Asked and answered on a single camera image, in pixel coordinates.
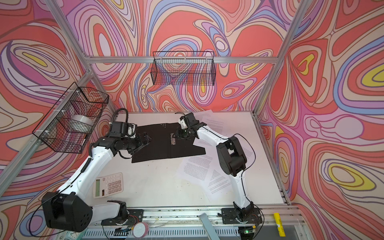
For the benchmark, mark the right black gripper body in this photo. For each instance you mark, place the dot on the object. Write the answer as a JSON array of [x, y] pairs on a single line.
[[184, 133]]

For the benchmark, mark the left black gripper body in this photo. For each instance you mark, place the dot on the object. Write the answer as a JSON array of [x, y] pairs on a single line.
[[133, 144]]

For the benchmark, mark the orange black file folder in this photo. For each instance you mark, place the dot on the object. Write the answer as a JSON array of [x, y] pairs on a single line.
[[163, 145]]

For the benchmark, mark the printed paper sheet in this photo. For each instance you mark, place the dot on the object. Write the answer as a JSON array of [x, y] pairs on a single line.
[[208, 117], [217, 185], [247, 150], [196, 169]]

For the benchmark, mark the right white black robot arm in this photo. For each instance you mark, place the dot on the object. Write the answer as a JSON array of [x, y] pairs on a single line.
[[232, 160]]

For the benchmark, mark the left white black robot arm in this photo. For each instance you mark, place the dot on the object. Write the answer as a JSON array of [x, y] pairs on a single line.
[[67, 210]]

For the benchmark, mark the pink white calculator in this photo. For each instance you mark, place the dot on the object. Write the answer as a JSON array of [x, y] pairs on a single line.
[[108, 185]]

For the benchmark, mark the white tape roll in basket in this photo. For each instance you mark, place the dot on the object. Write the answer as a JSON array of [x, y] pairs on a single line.
[[80, 124]]

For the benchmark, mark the pink tape roll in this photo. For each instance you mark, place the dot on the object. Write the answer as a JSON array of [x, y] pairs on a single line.
[[140, 230]]

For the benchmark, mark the grey metal bar front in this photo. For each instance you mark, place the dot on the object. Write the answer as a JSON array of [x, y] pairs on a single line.
[[208, 227]]

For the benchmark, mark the yellow marker pen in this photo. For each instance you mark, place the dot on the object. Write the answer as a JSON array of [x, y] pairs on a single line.
[[279, 224]]

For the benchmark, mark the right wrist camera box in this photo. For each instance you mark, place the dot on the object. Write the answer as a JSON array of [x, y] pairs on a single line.
[[188, 121]]

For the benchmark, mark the black wire basket back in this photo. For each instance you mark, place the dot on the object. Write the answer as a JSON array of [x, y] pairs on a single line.
[[183, 68]]

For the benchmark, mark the black wire basket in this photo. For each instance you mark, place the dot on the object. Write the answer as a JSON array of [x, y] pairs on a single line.
[[183, 68], [53, 130]]

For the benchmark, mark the black wire basket left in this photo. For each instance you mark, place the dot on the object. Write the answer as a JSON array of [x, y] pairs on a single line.
[[53, 130]]

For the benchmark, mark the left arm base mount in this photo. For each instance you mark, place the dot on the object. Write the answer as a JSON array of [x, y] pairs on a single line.
[[132, 217]]

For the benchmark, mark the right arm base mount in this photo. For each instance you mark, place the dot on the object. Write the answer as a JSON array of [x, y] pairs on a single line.
[[229, 216]]

